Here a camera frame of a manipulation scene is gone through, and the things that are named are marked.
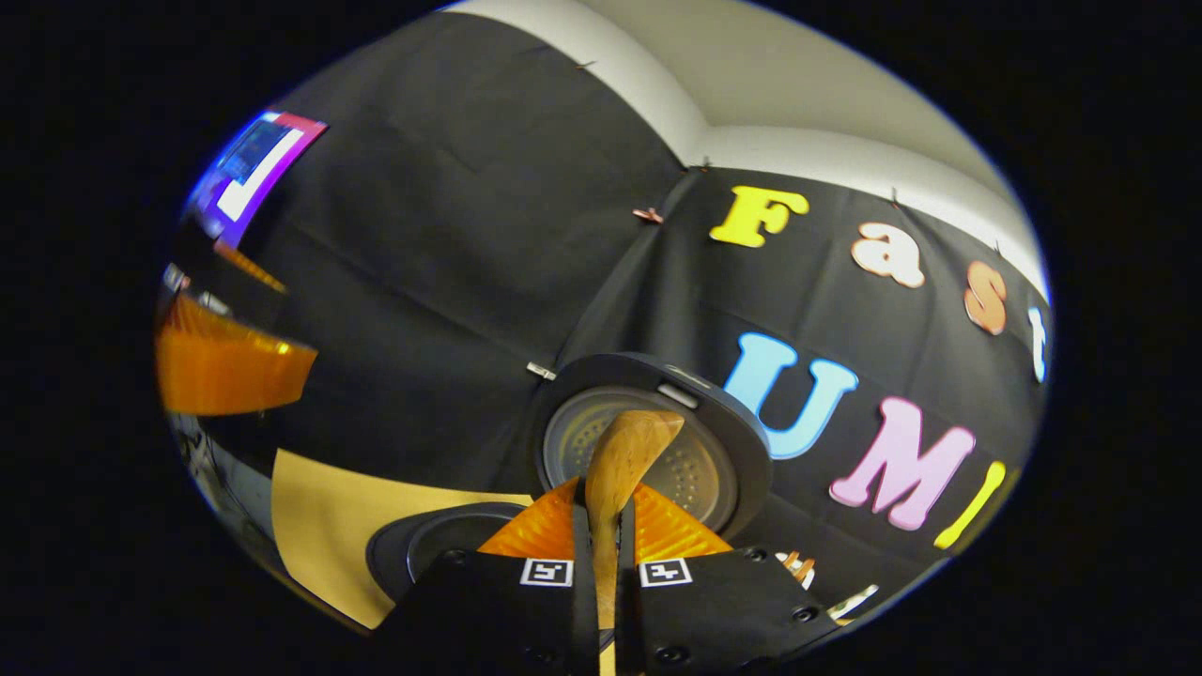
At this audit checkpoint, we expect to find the white milk bottle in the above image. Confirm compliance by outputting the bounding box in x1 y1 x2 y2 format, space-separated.
829 582 882 622

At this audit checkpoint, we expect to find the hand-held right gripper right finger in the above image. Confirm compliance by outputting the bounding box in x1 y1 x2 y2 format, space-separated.
615 482 841 676

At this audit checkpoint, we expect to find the wooden spoon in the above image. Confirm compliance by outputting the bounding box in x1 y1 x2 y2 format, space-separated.
584 409 686 676

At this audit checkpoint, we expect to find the black backdrop cloth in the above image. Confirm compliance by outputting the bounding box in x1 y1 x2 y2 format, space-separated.
169 9 1053 625

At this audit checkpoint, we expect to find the glowing computer monitor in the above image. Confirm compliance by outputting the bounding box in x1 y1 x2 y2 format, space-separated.
188 111 328 247

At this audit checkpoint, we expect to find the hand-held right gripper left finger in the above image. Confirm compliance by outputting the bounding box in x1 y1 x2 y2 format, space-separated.
371 477 602 676

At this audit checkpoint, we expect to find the dark blue rice cooker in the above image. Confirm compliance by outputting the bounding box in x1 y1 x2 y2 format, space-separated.
364 352 776 607

